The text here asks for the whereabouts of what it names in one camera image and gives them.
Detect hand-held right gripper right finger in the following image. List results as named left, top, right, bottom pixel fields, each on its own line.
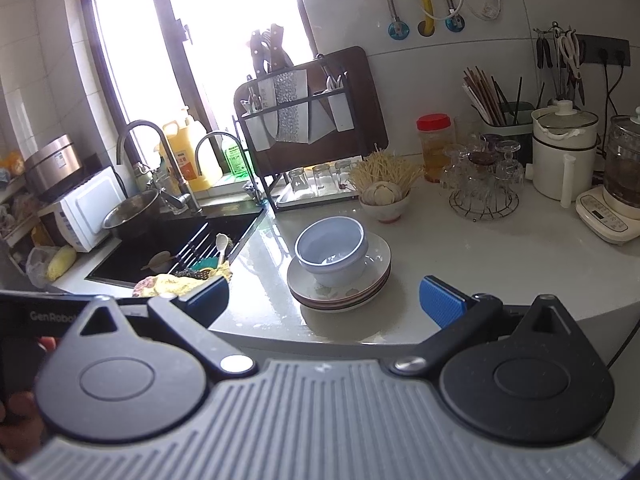
left=390, top=275, right=576, bottom=378

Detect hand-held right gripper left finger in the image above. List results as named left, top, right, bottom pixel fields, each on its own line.
left=75, top=275, right=257, bottom=381

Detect white deep plate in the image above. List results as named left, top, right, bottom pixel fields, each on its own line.
left=287, top=232, right=393, bottom=306

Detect person's left hand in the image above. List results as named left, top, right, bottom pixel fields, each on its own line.
left=0, top=390, right=48, bottom=463

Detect yellow cloth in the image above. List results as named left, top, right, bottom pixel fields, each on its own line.
left=132, top=265, right=233, bottom=299

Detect sink drain rack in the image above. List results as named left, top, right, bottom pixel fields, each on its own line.
left=172, top=222, right=221, bottom=273

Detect yellow bagged item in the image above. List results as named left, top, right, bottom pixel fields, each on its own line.
left=26, top=245, right=78, bottom=286

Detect black sink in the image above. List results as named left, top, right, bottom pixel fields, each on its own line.
left=85, top=207, right=268, bottom=288

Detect small beige bowl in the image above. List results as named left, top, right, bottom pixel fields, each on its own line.
left=359, top=190, right=413, bottom=224

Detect steel pot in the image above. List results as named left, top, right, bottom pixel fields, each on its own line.
left=102, top=191, right=163, bottom=241

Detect white microwave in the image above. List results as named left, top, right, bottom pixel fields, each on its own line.
left=39, top=166, right=128, bottom=253

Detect group of upturned glasses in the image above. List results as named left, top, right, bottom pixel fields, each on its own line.
left=440, top=132, right=526, bottom=201

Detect metal tray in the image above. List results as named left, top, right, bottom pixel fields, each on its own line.
left=276, top=185, right=361, bottom=210

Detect dried noodle bundle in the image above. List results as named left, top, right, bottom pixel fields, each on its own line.
left=348, top=149, right=425, bottom=193

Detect green bottle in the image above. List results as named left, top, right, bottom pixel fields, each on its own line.
left=223, top=140, right=251, bottom=177

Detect yellow detergent bottle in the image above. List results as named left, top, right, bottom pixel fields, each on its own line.
left=161, top=106, right=224, bottom=192

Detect red-lidded glass jar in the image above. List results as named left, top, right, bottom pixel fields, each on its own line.
left=416, top=113, right=457, bottom=183

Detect silver rice cooker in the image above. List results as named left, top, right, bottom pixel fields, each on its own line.
left=24, top=134, right=83, bottom=203

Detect small curved faucet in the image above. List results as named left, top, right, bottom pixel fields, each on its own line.
left=194, top=131, right=266, bottom=206

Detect white utensil holder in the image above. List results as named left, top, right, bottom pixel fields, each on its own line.
left=330, top=91, right=353, bottom=133
left=247, top=110, right=278, bottom=153

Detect white electric cooker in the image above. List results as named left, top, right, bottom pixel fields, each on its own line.
left=531, top=100, right=600, bottom=209

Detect cream kettle base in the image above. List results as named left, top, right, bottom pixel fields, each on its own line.
left=575, top=185, right=640, bottom=245

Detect tall grey faucet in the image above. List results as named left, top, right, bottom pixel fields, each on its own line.
left=116, top=120, right=203, bottom=213

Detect brown cutting board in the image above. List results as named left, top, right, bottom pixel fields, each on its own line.
left=233, top=46, right=390, bottom=178

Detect bundle of wooden chopsticks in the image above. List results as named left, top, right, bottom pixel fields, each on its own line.
left=462, top=66, right=508, bottom=126

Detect patterned cleaver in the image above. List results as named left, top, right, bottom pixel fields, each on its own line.
left=272, top=71, right=310, bottom=143

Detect black dish rack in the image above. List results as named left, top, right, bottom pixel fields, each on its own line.
left=240, top=52, right=351, bottom=196

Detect hanging scissors and utensils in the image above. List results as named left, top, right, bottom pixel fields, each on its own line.
left=532, top=22, right=588, bottom=106

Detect wire glass rack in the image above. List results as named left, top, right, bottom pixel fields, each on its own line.
left=448, top=187, right=521, bottom=222

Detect dark-handled knife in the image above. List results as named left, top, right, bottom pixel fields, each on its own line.
left=249, top=30, right=268, bottom=76
left=267, top=22, right=293, bottom=71

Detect black power cable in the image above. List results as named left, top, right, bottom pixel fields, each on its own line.
left=597, top=50, right=628, bottom=121

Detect white-handled scissors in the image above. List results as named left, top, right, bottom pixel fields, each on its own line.
left=560, top=30, right=586, bottom=106

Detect window frame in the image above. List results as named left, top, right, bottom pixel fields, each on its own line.
left=82, top=0, right=321, bottom=181

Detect black wall power strip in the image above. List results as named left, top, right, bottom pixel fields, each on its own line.
left=575, top=34, right=630, bottom=66

